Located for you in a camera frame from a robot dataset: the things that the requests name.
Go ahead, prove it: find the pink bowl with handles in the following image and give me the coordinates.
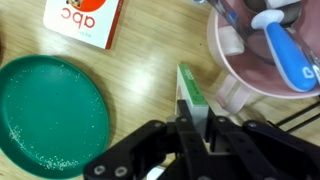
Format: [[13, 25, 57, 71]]
[[206, 0, 320, 114]]

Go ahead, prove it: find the black wire rack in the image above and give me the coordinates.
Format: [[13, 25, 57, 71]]
[[266, 99, 320, 133]]

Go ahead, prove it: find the green round plate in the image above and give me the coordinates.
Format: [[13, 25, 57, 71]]
[[0, 54, 111, 179]]

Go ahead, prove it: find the white red abc book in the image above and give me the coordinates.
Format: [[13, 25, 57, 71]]
[[43, 0, 125, 50]]

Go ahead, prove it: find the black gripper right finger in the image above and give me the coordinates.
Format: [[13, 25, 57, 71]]
[[205, 108, 320, 180]]

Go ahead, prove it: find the blue white plastic spoon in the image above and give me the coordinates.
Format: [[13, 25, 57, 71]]
[[250, 9, 318, 93]]

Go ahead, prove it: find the white cube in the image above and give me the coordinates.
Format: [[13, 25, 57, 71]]
[[218, 26, 246, 56]]

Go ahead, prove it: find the white and green book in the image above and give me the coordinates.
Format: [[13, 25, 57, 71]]
[[174, 63, 210, 134]]

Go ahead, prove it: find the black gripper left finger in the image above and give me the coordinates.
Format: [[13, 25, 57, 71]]
[[83, 99, 214, 180]]

